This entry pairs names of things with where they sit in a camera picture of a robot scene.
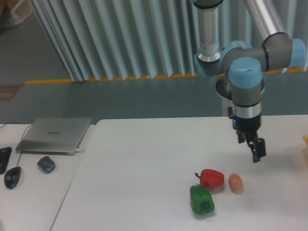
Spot silver closed laptop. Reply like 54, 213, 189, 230
15, 117, 91, 155

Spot black mouse cable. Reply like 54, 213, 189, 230
0, 122, 33, 168

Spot black computer mouse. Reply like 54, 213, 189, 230
4, 166, 22, 189

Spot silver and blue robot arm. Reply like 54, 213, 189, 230
192, 0, 307, 163

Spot black keyboard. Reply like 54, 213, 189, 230
0, 147, 12, 174

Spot brown egg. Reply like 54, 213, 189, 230
228, 173, 243, 192

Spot white folding partition screen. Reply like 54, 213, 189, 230
30, 0, 308, 81

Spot red bell pepper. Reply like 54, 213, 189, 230
195, 169, 225, 188

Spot dark earbuds case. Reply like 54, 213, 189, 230
37, 156, 56, 174

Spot white laptop plug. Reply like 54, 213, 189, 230
75, 149, 85, 153

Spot cardboard box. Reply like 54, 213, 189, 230
0, 0, 33, 28

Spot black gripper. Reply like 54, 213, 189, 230
232, 115, 266, 163

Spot green bell pepper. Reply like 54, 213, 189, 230
190, 184, 215, 215

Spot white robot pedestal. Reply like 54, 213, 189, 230
216, 76, 264, 118

